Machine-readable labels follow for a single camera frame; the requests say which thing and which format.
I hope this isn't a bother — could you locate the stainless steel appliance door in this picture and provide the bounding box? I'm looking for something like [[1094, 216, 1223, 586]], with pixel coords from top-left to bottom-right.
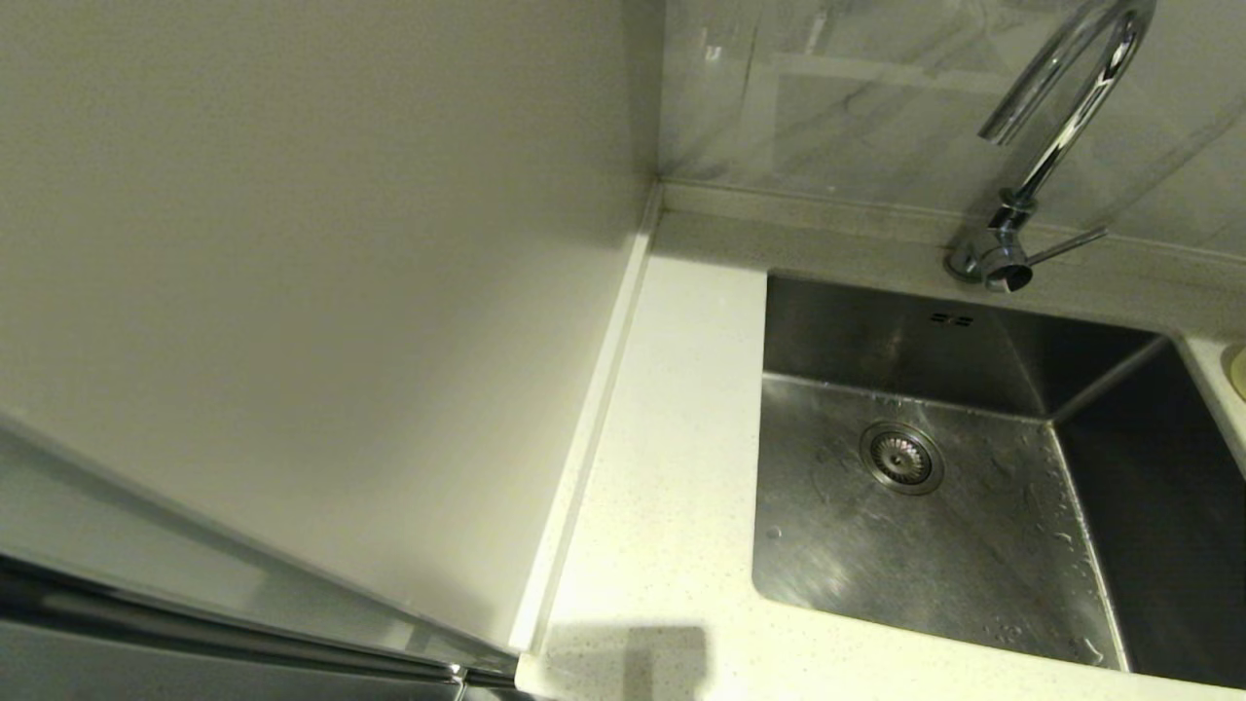
[[0, 414, 522, 701]]

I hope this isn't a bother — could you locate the stainless steel sink basin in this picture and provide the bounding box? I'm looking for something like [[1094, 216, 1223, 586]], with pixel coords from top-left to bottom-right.
[[751, 271, 1246, 690]]

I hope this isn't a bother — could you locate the chrome gooseneck faucet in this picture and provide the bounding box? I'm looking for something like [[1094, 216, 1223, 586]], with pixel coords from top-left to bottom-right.
[[947, 0, 1159, 294]]

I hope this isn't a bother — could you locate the round metal drain strainer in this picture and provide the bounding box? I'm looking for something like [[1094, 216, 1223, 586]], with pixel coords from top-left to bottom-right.
[[859, 421, 945, 497]]

